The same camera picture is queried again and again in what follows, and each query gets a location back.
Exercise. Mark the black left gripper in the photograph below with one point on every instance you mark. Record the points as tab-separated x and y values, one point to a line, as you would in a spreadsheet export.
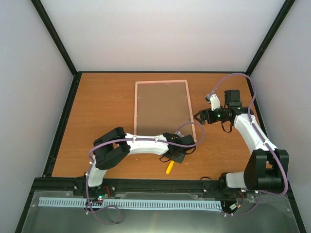
179	158

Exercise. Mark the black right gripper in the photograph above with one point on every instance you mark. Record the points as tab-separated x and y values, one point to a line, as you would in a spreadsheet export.
203	112

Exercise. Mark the yellow handled screwdriver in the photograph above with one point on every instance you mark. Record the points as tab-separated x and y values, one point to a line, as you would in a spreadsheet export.
169	167

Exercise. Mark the pink picture frame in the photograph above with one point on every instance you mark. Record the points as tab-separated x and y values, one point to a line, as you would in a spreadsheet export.
163	107

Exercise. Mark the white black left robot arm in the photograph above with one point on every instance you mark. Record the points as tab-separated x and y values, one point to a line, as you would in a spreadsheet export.
111	148

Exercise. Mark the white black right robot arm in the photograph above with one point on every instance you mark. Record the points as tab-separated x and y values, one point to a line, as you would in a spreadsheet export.
266	169

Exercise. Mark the left controller board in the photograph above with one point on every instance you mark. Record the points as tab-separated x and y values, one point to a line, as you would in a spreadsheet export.
98	194

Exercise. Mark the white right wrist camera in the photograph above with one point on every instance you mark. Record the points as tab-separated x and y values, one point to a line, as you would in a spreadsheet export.
213	100

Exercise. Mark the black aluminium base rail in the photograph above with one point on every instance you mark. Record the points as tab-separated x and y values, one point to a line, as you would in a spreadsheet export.
203	188

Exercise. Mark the right connector with wires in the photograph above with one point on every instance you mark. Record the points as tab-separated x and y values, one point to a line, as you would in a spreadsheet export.
239	199

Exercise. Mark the metal base plate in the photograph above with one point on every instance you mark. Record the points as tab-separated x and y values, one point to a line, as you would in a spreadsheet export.
263	214

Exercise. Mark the black enclosure post right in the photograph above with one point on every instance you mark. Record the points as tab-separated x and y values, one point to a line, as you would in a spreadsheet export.
286	7

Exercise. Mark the black enclosure post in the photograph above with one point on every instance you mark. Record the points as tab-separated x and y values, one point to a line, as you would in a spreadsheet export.
54	35
286	7

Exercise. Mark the light blue cable duct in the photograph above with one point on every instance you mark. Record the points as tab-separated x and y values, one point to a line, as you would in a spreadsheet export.
202	205

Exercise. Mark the black enclosure post left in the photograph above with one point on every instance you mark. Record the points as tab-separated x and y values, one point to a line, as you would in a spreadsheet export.
54	35

